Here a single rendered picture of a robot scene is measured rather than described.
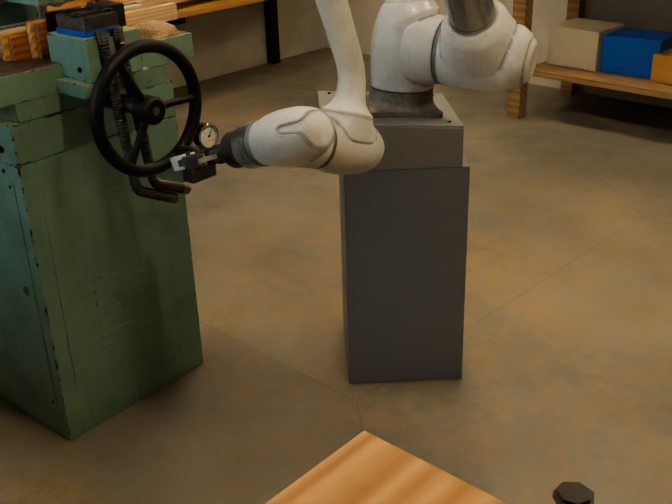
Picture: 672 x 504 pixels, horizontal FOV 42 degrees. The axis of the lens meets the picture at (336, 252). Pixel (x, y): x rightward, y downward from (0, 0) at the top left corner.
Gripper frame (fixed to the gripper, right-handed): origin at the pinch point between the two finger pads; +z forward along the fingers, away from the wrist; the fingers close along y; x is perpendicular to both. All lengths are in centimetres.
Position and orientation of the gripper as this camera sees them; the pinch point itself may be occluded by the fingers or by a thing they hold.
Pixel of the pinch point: (183, 161)
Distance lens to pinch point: 190.3
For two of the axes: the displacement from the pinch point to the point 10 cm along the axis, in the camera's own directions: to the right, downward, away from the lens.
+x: 2.9, 9.3, 2.1
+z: -7.2, 0.7, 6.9
